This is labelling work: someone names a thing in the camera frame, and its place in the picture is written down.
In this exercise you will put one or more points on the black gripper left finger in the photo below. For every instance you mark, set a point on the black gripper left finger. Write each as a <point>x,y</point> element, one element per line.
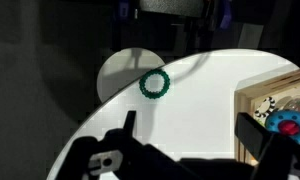
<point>130,121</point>

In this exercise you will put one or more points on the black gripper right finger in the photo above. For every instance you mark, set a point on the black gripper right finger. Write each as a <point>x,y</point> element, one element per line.
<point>253,133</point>

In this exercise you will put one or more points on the wooden slatted box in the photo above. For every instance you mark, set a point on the wooden slatted box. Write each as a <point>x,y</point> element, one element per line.
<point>246,93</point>

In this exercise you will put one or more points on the red ball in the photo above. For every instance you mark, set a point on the red ball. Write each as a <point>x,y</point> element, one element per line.
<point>288,128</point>

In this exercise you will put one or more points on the white round floor disc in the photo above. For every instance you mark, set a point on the white round floor disc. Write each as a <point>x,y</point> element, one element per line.
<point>116,73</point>

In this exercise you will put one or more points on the purple clamp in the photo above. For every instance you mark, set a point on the purple clamp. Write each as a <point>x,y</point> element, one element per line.
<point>225,15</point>
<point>123,6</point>

